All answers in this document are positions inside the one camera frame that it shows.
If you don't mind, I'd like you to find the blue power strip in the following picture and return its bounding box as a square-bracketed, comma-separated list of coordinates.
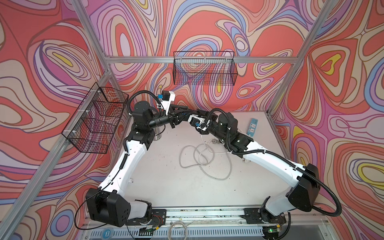
[247, 118, 258, 138]

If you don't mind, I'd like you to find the metal pen cup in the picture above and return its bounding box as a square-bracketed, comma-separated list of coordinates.
[153, 127, 165, 141]

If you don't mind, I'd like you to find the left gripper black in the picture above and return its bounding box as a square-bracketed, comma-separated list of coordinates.
[146, 106, 190, 132]

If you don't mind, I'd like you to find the black wire basket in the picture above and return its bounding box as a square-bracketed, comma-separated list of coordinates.
[62, 83, 129, 154]
[173, 50, 238, 86]

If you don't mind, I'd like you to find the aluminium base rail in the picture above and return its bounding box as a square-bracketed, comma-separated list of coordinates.
[74, 205, 331, 240]

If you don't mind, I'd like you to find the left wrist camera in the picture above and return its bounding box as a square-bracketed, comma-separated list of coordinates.
[158, 91, 176, 116]

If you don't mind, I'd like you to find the white coiled cable front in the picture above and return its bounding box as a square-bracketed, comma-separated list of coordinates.
[167, 221, 188, 240]

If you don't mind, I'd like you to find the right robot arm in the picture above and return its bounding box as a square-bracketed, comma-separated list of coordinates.
[189, 108, 342, 222]

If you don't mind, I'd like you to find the black wire basket back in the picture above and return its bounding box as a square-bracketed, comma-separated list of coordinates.
[173, 50, 238, 86]

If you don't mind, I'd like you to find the black wire basket left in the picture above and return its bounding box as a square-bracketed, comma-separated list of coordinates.
[62, 83, 129, 154]

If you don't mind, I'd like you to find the black power strip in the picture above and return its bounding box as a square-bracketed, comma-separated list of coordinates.
[178, 110, 233, 181]

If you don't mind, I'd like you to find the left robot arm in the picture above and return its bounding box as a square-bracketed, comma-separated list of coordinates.
[83, 90, 203, 227]

